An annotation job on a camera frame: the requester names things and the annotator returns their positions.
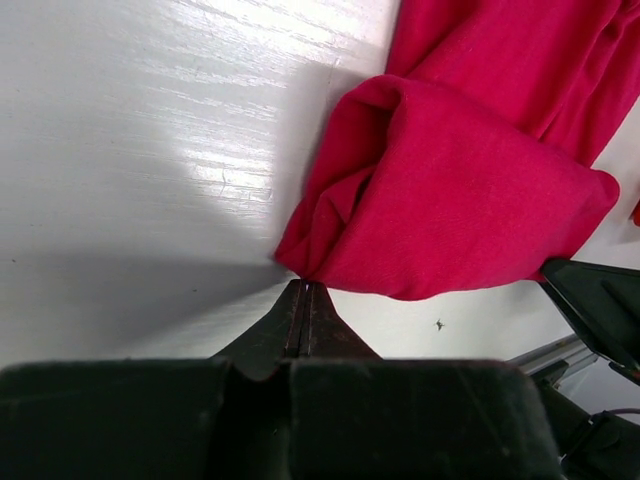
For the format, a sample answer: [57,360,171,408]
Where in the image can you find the aluminium rail frame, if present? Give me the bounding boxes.
[509,334,599,386]

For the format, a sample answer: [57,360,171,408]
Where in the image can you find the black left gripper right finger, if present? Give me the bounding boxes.
[292,285,561,479]

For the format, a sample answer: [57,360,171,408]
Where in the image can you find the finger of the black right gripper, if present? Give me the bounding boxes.
[541,259,639,384]

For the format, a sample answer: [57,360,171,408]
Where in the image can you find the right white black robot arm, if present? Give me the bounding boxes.
[533,259,639,479]

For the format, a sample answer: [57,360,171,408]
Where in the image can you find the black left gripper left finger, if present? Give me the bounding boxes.
[1,281,304,479]

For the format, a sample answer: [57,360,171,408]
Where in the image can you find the red plastic bin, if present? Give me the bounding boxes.
[631,202,640,227]

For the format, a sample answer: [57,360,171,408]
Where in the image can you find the red t-shirt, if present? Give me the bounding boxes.
[275,1,639,300]

